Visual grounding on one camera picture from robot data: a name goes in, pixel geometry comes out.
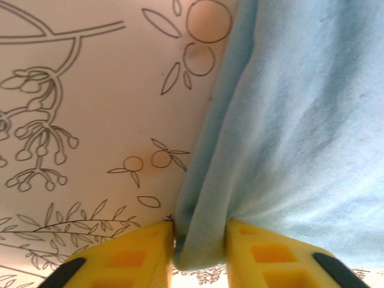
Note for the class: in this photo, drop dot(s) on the white floral print tablecloth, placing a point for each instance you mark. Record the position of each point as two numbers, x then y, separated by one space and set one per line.
90 90

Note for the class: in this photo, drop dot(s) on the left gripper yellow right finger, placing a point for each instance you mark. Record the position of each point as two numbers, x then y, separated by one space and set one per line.
270 261

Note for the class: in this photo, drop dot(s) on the light blue t-shirt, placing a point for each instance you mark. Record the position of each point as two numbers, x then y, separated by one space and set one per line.
300 120

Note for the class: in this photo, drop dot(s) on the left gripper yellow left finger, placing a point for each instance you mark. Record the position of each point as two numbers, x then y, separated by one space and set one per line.
129 264

